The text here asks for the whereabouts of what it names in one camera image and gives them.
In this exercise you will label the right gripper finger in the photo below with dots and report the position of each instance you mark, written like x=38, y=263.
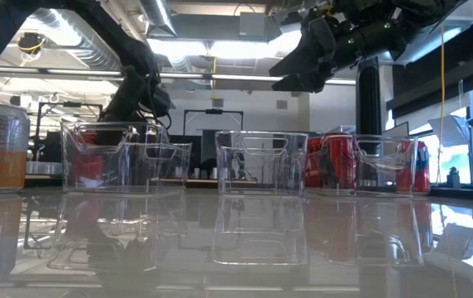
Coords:
x=311, y=49
x=307, y=82

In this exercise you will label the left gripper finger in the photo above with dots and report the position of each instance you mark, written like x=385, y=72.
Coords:
x=112, y=134

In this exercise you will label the clear plastic bin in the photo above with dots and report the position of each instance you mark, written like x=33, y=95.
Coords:
x=154, y=174
x=261, y=165
x=377, y=178

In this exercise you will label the white and orange soda can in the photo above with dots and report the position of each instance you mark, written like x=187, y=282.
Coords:
x=5, y=157

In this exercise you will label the red can with blue logo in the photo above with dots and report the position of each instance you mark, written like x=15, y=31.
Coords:
x=422, y=165

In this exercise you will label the long ceiling light strip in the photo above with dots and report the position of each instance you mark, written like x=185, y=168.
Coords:
x=245, y=77

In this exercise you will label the grey ceiling vent box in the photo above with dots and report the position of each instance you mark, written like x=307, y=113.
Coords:
x=253, y=22

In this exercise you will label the black ribbed pillar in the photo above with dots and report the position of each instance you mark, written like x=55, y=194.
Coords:
x=368, y=103

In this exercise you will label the black framed white board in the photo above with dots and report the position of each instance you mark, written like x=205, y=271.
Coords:
x=213, y=111

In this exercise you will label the small grey bottle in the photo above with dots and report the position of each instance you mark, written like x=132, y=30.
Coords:
x=452, y=178

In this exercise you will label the small silver spiral duct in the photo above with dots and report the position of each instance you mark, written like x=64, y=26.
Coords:
x=158, y=16

